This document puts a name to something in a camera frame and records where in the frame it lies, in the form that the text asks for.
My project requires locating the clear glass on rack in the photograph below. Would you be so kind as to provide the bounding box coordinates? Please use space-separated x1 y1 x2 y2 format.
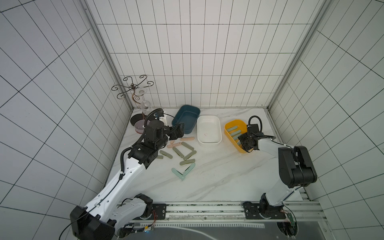
141 100 153 116

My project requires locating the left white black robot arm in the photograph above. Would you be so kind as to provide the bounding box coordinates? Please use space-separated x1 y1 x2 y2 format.
68 120 184 240

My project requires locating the pink glass bowl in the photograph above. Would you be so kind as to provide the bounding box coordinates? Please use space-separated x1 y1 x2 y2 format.
134 120 145 134

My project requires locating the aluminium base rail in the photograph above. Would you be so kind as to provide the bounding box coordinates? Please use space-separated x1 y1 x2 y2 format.
153 201 326 224

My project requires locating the yellow storage box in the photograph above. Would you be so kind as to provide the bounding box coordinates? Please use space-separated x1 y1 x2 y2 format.
225 117 263 153

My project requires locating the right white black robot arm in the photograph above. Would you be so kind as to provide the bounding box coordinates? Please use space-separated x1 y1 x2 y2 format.
239 124 318 216

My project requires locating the dark teal storage box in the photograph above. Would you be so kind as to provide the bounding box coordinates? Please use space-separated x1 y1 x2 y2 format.
172 105 201 134

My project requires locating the white storage box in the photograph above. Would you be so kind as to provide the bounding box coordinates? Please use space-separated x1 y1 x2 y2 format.
197 115 223 147

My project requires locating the metal scroll cup rack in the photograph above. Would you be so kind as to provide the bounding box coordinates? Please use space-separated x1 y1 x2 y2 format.
111 75 155 109

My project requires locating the pink folding knife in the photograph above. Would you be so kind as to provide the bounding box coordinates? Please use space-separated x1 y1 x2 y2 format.
180 137 195 141
167 142 182 148

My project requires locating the olive green folding knife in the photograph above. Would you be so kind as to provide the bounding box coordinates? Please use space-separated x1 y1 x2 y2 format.
181 142 195 151
179 159 196 166
173 147 185 159
183 150 197 161
159 150 173 159

